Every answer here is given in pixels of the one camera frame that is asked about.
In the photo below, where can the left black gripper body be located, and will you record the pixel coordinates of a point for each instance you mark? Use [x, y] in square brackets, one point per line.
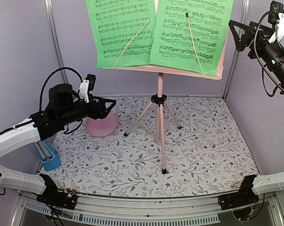
[70, 114]

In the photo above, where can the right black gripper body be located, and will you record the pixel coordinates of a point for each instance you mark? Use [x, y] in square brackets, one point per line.
[283, 69]

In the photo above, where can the pink music stand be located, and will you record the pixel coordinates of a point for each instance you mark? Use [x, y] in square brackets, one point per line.
[159, 99]

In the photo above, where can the green sheet music stack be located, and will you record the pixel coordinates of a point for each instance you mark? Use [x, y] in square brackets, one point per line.
[190, 35]

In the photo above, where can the green sheet music page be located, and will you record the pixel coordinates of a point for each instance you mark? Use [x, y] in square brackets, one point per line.
[122, 31]

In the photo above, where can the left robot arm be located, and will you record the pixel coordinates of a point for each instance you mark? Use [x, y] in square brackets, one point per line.
[18, 136]

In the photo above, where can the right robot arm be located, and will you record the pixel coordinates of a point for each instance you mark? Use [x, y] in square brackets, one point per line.
[274, 182]

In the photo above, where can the pink plate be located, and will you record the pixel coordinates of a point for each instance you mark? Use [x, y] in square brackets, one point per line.
[102, 127]

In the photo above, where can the blue melodica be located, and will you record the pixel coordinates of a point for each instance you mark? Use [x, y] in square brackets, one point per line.
[48, 155]

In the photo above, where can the floral table mat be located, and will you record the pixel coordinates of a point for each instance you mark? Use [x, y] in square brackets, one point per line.
[205, 152]

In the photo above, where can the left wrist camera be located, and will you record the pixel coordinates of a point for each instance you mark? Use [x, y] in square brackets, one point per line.
[86, 86]

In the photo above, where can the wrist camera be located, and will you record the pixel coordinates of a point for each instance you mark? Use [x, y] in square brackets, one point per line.
[86, 86]
[277, 21]

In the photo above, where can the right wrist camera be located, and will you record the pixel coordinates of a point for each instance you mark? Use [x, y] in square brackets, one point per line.
[277, 21]

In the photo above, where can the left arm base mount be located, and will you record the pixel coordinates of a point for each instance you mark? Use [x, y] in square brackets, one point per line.
[53, 197]

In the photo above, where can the left aluminium frame post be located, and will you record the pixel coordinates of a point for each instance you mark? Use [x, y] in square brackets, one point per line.
[53, 32]

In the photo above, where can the front aluminium rail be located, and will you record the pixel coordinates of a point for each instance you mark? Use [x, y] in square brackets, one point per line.
[96, 210]

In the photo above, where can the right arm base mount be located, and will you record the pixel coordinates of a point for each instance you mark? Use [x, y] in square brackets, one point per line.
[244, 196]

